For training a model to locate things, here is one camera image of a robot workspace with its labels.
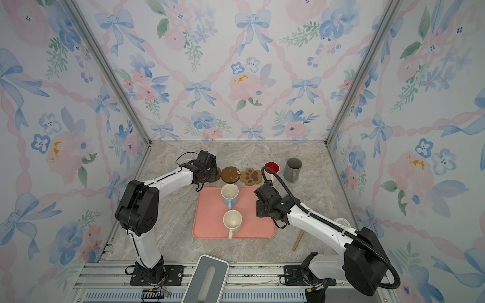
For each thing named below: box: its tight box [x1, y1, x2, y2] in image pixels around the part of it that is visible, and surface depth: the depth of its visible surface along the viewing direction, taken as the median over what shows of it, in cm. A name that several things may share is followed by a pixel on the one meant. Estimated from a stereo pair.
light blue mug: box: [221, 183, 240, 211], surface depth 90 cm
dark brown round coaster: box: [221, 166, 242, 184], surface depth 106 cm
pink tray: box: [192, 186, 276, 239], surface depth 87 cm
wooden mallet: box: [292, 229, 305, 251], surface depth 85 cm
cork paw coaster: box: [240, 167, 263, 187], surface depth 105 cm
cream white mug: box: [222, 209, 244, 240], surface depth 81 cm
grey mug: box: [283, 157, 303, 184], surface depth 97 cm
